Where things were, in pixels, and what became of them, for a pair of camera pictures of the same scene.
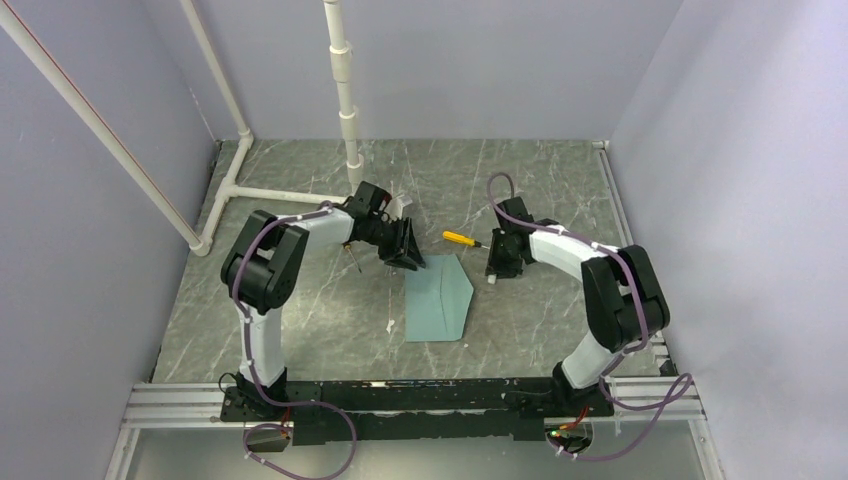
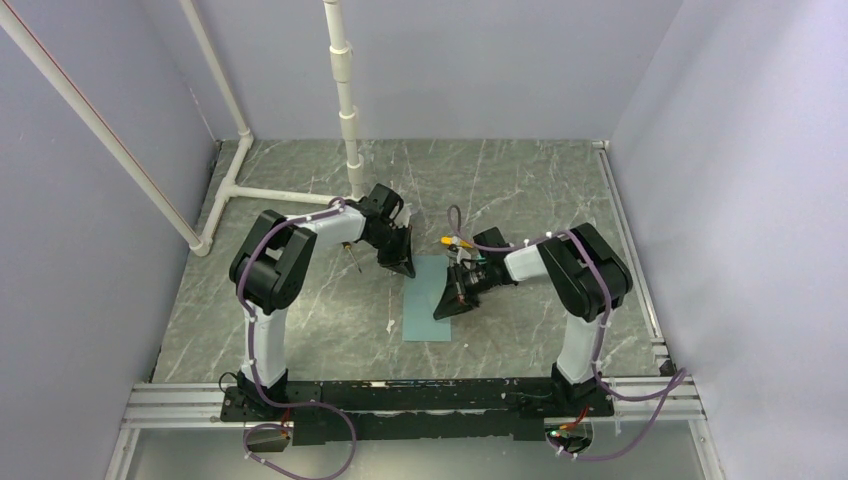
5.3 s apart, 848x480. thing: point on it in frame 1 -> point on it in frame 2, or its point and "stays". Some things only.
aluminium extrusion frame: (662, 400) stays
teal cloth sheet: (437, 300) stays
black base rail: (512, 410) stays
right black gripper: (494, 264) -> (454, 299)
